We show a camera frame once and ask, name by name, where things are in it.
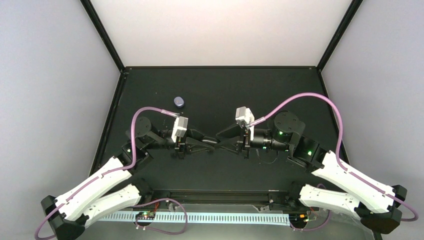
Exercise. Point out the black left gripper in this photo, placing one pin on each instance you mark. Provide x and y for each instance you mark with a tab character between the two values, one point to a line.
186	143

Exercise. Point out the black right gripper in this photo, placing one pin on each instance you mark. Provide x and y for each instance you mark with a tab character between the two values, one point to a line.
240	139

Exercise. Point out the black earbud charging case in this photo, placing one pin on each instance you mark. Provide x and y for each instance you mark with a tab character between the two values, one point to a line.
211	141

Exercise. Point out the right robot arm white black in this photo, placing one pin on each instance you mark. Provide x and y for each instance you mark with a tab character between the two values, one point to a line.
374	204

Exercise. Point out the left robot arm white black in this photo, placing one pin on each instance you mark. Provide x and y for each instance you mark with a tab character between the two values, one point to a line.
115	185

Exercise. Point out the lilac earbud charging case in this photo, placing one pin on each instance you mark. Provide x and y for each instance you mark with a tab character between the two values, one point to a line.
179	102

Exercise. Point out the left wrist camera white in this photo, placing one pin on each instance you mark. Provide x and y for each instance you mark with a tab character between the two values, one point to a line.
179	128

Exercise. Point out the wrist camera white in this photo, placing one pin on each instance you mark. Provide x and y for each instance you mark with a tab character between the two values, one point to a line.
179	128
244	117

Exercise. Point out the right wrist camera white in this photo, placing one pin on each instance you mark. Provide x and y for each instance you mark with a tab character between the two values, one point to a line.
244	117

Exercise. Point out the white slotted cable duct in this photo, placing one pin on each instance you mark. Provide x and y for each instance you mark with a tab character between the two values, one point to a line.
278	219

